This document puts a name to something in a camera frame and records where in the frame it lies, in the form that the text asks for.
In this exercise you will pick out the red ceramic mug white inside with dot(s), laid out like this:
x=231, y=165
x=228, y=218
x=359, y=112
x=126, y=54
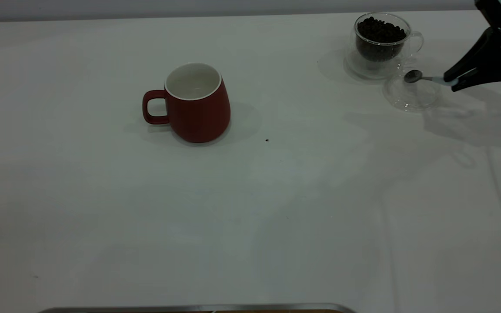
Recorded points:
x=198, y=117

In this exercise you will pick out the heap of coffee beans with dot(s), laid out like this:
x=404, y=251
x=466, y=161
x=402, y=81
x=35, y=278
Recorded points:
x=381, y=31

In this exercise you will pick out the small clear glass dish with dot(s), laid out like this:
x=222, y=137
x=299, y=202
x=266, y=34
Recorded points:
x=411, y=98

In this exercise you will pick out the clear glass saucer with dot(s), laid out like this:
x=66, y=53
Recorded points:
x=357, y=69

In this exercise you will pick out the silver metal tray rim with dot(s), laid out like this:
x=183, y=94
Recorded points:
x=189, y=308

